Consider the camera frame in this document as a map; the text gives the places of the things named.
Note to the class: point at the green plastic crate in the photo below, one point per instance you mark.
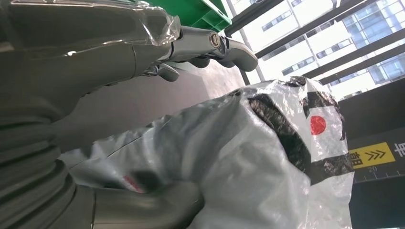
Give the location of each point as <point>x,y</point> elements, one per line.
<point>196,12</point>

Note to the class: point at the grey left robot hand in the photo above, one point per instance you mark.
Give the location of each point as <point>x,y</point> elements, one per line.
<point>79,63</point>

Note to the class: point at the grey plastic mailer package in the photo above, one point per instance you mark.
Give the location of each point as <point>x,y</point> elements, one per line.
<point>253,177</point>

